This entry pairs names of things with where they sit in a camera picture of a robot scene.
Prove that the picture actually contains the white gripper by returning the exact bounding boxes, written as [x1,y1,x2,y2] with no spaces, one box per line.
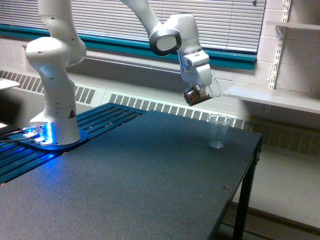
[178,50,213,93]

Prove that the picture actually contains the clear cup with brown pellets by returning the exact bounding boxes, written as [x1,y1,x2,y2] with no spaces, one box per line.
[183,76,222,106]

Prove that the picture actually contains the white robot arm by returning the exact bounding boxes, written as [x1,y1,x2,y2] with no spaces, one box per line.
[24,0,216,147]

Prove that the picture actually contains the teal window sill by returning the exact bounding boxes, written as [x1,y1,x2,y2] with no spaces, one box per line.
[0,24,257,70]

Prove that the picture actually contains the clear plastic cup on table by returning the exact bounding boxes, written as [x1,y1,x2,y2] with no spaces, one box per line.
[208,114,232,149]

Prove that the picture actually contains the white window blinds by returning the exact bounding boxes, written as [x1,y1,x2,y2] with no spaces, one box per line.
[0,0,266,53]

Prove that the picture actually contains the white baseboard heater vent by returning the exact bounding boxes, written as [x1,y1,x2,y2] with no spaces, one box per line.
[0,70,320,157]

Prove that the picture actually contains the black table leg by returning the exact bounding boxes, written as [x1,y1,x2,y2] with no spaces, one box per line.
[232,136,263,240]

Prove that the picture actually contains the blue slotted mounting plate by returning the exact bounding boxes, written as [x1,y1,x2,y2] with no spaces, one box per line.
[0,103,146,184]

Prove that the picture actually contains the white object at left edge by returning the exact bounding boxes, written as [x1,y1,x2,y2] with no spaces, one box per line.
[0,78,20,90]

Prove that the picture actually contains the white shelf rail bracket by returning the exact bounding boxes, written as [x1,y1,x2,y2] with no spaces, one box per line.
[268,0,292,90]

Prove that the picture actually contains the lower white wall shelf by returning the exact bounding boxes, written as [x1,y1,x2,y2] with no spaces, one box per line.
[223,85,320,114]

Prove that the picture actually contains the white wall shelf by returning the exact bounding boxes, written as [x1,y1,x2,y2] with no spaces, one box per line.
[223,85,320,114]
[265,21,320,31]

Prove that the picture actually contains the upper white wall shelf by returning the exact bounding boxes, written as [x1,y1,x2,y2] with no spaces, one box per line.
[265,21,320,31]

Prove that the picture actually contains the black cables at base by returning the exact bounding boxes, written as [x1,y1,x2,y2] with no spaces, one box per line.
[0,127,33,143]

